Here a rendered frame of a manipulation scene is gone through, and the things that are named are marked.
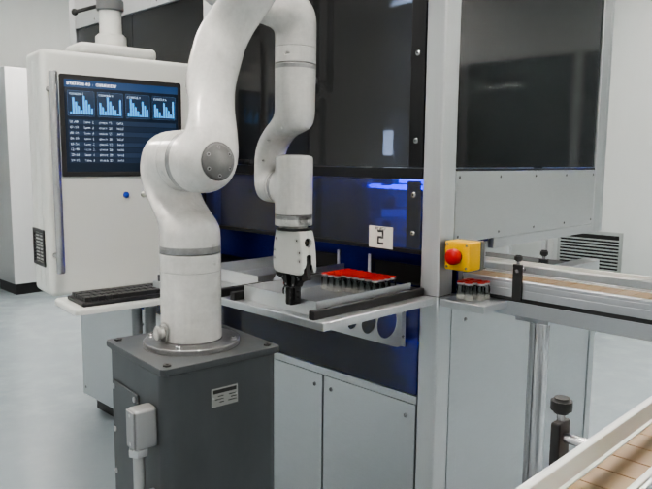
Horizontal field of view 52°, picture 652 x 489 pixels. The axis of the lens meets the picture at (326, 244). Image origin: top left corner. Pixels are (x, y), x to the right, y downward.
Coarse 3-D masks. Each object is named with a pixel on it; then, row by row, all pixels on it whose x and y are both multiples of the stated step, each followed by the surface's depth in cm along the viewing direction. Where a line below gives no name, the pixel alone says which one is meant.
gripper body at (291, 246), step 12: (276, 240) 150; (288, 240) 147; (300, 240) 145; (312, 240) 147; (276, 252) 150; (288, 252) 147; (300, 252) 145; (312, 252) 147; (276, 264) 151; (288, 264) 148; (300, 264) 145; (312, 264) 147
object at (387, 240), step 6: (372, 228) 184; (378, 228) 182; (384, 228) 180; (390, 228) 179; (372, 234) 184; (378, 234) 182; (384, 234) 180; (390, 234) 179; (372, 240) 184; (384, 240) 181; (390, 240) 179; (372, 246) 184; (378, 246) 182; (384, 246) 181; (390, 246) 179
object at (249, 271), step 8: (272, 256) 216; (224, 264) 203; (232, 264) 205; (240, 264) 207; (248, 264) 210; (256, 264) 212; (264, 264) 214; (272, 264) 217; (336, 264) 201; (224, 272) 190; (232, 272) 187; (240, 272) 205; (248, 272) 205; (256, 272) 205; (264, 272) 206; (272, 272) 206; (320, 272) 196; (224, 280) 190; (232, 280) 188; (240, 280) 185; (248, 280) 182; (256, 280) 180; (264, 280) 181
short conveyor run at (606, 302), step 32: (544, 256) 174; (512, 288) 166; (544, 288) 161; (576, 288) 156; (608, 288) 158; (640, 288) 148; (544, 320) 161; (576, 320) 156; (608, 320) 150; (640, 320) 145
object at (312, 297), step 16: (256, 288) 163; (272, 288) 172; (304, 288) 180; (320, 288) 180; (384, 288) 164; (400, 288) 169; (272, 304) 159; (304, 304) 151; (320, 304) 149; (336, 304) 152
